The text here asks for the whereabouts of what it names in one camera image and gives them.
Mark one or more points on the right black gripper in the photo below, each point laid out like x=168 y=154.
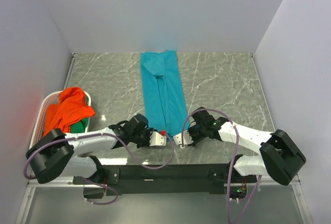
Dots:
x=195 y=140

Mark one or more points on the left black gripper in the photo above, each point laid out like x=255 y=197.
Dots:
x=147 y=143

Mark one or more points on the teal t shirt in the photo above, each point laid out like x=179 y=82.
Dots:
x=164 y=101

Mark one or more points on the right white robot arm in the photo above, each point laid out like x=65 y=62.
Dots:
x=276 y=154

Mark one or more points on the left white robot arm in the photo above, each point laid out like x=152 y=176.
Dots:
x=60 y=154

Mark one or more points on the black base beam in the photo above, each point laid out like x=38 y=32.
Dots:
x=131 y=179

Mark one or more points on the green t shirt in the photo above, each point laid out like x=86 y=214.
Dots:
x=80 y=126

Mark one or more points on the orange t shirt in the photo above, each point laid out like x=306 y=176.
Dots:
x=72 y=106

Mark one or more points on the white laundry basket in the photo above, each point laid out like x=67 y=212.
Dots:
x=39 y=125

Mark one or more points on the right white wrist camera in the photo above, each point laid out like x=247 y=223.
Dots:
x=183 y=139

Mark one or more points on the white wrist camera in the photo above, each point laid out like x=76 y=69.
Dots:
x=183 y=139
x=156 y=139

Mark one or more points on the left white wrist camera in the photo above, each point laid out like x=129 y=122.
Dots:
x=156 y=139

